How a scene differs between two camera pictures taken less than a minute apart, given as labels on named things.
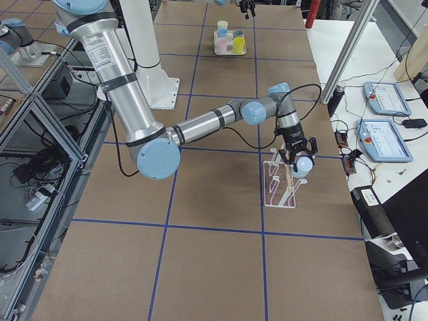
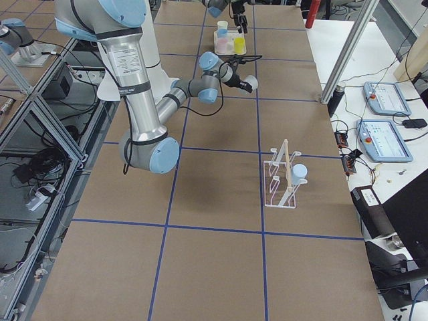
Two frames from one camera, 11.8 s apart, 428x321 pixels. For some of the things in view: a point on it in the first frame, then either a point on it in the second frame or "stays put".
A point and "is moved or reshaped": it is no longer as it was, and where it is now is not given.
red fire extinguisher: [313, 11] stays put
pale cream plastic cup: [222, 25] stays put
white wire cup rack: [279, 184] stays put
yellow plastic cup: [239, 45] stays put
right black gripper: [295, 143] → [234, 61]
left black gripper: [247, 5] → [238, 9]
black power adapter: [414, 123] stays put
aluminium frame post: [368, 9] stays put
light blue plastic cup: [304, 166] is moved or reshaped
